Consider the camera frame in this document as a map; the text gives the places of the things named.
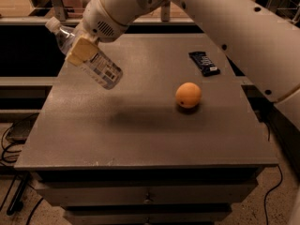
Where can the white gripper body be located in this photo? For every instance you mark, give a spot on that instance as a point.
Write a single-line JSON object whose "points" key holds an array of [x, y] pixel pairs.
{"points": [[100, 22]]}

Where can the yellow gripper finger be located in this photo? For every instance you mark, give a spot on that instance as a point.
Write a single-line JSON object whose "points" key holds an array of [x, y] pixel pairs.
{"points": [[81, 51]]}

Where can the clear plastic water bottle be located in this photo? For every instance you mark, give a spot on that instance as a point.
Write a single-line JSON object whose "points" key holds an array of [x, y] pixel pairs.
{"points": [[100, 67]]}

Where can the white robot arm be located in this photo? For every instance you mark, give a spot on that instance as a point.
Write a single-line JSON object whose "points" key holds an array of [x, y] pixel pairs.
{"points": [[262, 45]]}

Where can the dark blue snack bar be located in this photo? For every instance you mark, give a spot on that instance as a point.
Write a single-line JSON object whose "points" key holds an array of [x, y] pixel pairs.
{"points": [[204, 64]]}

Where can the orange fruit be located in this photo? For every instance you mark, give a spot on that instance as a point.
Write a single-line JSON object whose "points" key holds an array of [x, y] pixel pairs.
{"points": [[188, 95]]}

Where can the grey drawer cabinet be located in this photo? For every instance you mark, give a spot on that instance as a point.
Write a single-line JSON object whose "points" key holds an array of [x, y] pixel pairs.
{"points": [[132, 155]]}

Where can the grey metal shelf rail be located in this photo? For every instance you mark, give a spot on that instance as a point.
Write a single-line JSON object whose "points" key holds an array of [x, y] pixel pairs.
{"points": [[37, 12]]}

